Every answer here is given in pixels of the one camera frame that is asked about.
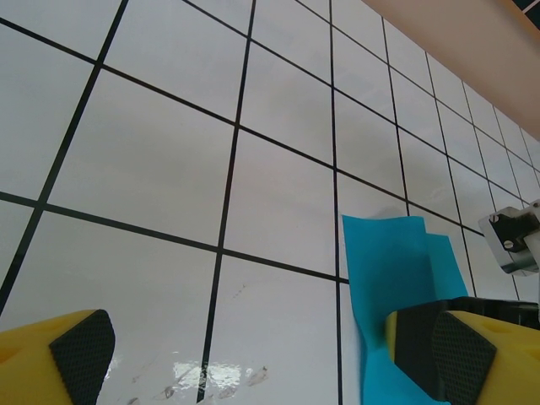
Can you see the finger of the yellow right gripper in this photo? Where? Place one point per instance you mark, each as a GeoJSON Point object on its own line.
{"type": "Point", "coordinates": [415, 341]}

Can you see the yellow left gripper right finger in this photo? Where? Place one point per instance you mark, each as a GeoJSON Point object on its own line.
{"type": "Point", "coordinates": [498, 371]}

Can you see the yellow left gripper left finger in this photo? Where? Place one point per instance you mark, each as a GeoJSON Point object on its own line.
{"type": "Point", "coordinates": [34, 367]}

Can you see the blue paper sheet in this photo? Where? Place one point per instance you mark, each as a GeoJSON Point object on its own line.
{"type": "Point", "coordinates": [379, 261]}

